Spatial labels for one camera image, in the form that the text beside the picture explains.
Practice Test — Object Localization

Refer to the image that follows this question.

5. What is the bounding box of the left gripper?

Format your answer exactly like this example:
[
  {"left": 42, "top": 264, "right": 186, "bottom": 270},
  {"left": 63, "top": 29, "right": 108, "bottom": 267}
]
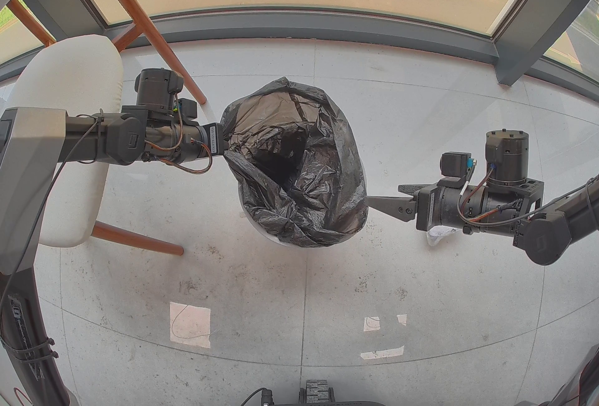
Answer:
[{"left": 181, "top": 121, "right": 230, "bottom": 162}]

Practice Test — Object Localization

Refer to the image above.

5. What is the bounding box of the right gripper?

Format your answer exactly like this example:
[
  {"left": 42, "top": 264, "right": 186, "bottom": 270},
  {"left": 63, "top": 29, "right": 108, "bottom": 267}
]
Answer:
[{"left": 367, "top": 181, "right": 489, "bottom": 233}]

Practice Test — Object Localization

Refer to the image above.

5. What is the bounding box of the white paper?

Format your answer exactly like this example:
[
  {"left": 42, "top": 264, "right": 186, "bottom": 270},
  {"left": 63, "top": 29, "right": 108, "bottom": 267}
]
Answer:
[{"left": 425, "top": 226, "right": 460, "bottom": 249}]

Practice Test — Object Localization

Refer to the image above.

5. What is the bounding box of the black plastic bag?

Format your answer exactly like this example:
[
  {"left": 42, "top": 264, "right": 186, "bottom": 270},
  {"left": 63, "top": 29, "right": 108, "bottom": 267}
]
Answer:
[{"left": 220, "top": 77, "right": 369, "bottom": 249}]

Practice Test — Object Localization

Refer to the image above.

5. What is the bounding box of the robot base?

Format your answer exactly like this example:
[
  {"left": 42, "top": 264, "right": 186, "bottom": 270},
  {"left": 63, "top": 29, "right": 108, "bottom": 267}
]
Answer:
[{"left": 271, "top": 378, "right": 385, "bottom": 406}]

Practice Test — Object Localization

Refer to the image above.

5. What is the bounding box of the white trash bin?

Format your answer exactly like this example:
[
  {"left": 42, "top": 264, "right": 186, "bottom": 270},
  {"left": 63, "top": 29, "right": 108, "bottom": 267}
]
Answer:
[{"left": 238, "top": 161, "right": 369, "bottom": 249}]

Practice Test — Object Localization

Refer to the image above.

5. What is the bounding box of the white cushioned wooden chair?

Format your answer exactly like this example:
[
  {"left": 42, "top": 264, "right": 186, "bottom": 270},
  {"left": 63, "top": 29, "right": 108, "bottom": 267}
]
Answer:
[{"left": 0, "top": 0, "right": 209, "bottom": 256}]

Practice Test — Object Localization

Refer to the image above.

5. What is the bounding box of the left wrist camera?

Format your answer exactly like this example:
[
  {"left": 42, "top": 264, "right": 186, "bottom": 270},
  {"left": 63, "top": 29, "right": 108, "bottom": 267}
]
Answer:
[{"left": 174, "top": 98, "right": 200, "bottom": 121}]

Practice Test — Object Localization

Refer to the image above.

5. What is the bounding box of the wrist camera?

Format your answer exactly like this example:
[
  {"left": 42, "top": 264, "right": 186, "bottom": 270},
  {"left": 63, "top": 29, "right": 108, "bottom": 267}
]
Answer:
[
  {"left": 174, "top": 98, "right": 200, "bottom": 121},
  {"left": 439, "top": 152, "right": 479, "bottom": 189}
]

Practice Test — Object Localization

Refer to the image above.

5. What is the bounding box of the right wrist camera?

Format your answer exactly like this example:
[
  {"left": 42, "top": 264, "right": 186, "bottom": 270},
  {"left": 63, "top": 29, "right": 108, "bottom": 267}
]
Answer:
[{"left": 439, "top": 152, "right": 479, "bottom": 189}]

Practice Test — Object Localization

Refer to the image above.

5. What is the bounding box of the black cable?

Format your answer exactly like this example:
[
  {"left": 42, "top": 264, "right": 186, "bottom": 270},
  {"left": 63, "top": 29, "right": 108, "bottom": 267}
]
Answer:
[
  {"left": 241, "top": 388, "right": 273, "bottom": 406},
  {"left": 0, "top": 109, "right": 105, "bottom": 307}
]

